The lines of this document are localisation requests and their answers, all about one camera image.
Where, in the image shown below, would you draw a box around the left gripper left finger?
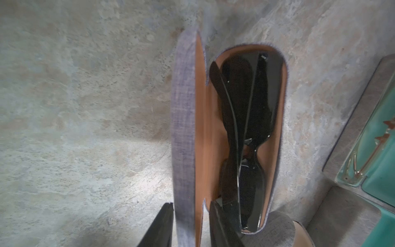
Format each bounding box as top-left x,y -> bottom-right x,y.
138,203 -> 174,247

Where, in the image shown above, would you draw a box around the teal open glasses case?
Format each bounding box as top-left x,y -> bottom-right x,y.
308,55 -> 395,247

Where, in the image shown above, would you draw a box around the beige open glasses case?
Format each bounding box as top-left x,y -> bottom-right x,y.
241,211 -> 315,247

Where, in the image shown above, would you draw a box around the black sunglasses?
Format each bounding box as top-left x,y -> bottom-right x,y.
209,50 -> 283,233

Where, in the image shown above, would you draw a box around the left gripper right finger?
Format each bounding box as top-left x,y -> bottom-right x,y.
209,201 -> 244,247

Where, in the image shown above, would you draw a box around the purple fabric glasses case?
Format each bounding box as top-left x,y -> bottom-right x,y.
171,28 -> 288,247

